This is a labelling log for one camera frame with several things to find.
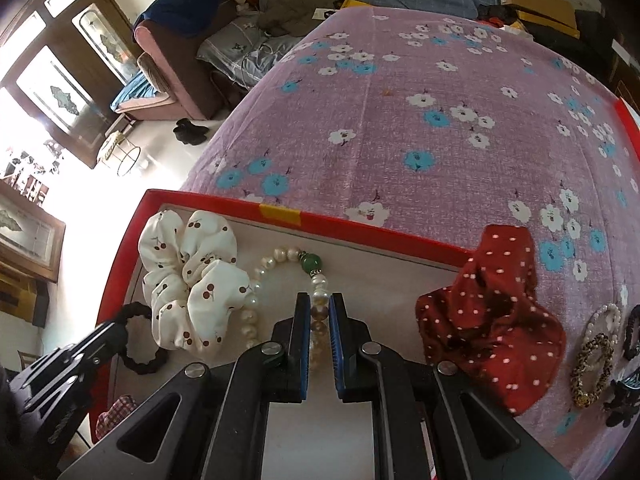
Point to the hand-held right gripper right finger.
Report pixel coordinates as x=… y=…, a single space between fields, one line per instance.
x=340 y=360

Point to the flat yellow box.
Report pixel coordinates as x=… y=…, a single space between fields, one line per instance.
x=545 y=20

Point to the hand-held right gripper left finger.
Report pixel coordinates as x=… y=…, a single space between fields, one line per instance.
x=300 y=360

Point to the black cloth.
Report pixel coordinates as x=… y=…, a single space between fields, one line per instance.
x=190 y=132

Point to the pink armchair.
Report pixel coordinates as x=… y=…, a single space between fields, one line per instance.
x=170 y=75

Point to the red jewelry box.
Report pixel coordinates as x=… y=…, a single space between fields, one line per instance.
x=375 y=280

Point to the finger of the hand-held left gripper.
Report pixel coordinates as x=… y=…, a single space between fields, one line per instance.
x=100 y=335
x=80 y=375

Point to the light blue cloth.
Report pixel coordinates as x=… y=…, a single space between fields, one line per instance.
x=132 y=92

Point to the black polka dot scrunchie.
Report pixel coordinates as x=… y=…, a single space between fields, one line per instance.
x=622 y=395

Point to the red polka dot scrunchie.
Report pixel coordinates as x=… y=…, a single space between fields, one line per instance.
x=500 y=320

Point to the white cherry print scrunchie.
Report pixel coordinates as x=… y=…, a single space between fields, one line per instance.
x=200 y=280

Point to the grey patterned bedding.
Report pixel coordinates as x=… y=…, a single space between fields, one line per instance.
x=240 y=50

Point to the wooden framed picture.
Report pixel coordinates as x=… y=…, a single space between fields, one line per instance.
x=30 y=230

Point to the red plaid scrunchie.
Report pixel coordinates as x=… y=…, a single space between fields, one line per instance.
x=117 y=410

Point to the black bag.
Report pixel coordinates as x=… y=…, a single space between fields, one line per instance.
x=595 y=35

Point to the dark blue cloth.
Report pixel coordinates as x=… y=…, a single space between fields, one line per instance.
x=175 y=7

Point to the wooden wardrobe with glass doors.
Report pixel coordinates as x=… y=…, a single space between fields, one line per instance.
x=107 y=25

